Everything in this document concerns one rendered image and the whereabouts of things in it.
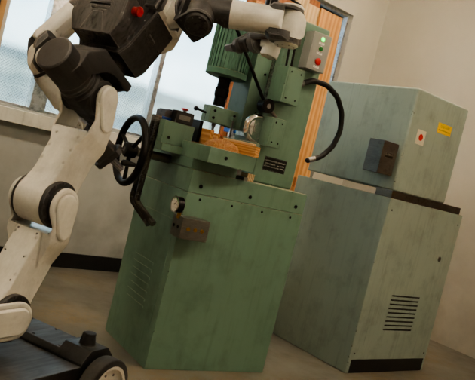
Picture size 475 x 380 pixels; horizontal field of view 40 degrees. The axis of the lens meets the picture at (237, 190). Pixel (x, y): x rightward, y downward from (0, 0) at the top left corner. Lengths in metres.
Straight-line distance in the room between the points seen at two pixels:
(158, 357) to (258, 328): 0.47
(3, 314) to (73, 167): 0.47
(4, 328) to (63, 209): 0.37
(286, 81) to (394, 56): 2.65
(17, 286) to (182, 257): 0.78
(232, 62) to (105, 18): 0.81
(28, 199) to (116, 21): 0.58
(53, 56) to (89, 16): 0.21
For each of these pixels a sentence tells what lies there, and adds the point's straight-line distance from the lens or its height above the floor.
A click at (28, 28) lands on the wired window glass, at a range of 3.82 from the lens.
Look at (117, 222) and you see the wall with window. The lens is 4.10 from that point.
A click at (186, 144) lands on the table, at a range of 2.57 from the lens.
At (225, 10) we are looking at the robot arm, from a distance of 2.07.
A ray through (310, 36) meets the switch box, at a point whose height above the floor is 1.45.
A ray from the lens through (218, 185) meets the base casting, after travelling 2.54.
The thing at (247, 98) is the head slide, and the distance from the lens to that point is 2.75.
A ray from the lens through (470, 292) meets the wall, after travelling 4.57.
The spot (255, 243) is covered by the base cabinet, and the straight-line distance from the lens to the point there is 2.70.
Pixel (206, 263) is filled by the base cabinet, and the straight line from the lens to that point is 2.60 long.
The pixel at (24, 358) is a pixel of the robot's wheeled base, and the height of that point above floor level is 0.17.
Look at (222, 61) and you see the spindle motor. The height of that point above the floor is 1.25.
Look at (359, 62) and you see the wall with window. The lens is 5.27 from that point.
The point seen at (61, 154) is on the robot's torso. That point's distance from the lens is 2.00.
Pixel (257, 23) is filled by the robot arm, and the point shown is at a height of 1.30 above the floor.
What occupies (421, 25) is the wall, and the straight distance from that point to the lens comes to 5.23.
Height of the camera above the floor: 0.88
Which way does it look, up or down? 3 degrees down
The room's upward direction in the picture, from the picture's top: 14 degrees clockwise
